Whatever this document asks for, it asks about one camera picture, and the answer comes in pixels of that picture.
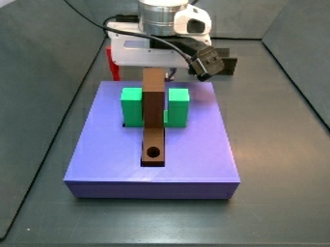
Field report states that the black camera cable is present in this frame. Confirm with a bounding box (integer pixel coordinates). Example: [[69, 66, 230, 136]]
[[62, 0, 193, 62]]

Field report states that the green U-shaped block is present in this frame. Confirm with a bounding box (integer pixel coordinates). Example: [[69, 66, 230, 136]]
[[120, 88, 190, 128]]

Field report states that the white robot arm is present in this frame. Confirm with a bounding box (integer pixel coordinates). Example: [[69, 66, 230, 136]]
[[105, 0, 210, 69]]

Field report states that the purple base block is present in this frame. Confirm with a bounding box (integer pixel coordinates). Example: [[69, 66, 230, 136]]
[[63, 81, 239, 199]]

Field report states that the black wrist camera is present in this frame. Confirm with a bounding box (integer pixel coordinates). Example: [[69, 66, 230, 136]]
[[168, 38, 224, 81]]

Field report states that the brown T-shaped block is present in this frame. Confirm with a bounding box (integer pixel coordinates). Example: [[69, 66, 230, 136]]
[[140, 68, 165, 167]]

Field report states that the black angled fixture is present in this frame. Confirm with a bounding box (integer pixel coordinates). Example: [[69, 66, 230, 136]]
[[186, 47, 237, 76]]

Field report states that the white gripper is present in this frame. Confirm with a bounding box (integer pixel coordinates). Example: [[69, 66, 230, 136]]
[[108, 32, 210, 69]]

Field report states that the red cylindrical peg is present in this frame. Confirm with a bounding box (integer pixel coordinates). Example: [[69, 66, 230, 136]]
[[105, 46, 120, 81]]

